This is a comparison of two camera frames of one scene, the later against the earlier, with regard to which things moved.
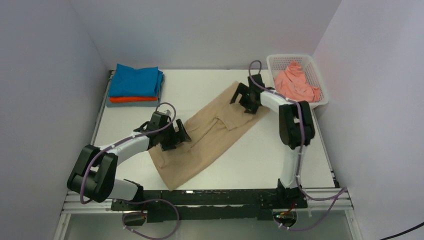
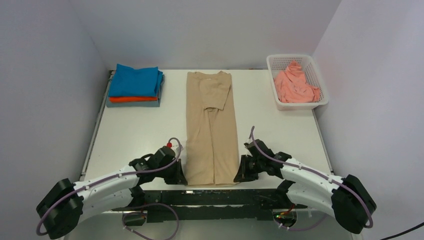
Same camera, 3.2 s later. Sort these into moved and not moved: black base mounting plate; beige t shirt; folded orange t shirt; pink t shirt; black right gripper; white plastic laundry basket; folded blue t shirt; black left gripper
Moved: black left gripper; black right gripper; beige t shirt
Not moved: white plastic laundry basket; folded blue t shirt; pink t shirt; black base mounting plate; folded orange t shirt
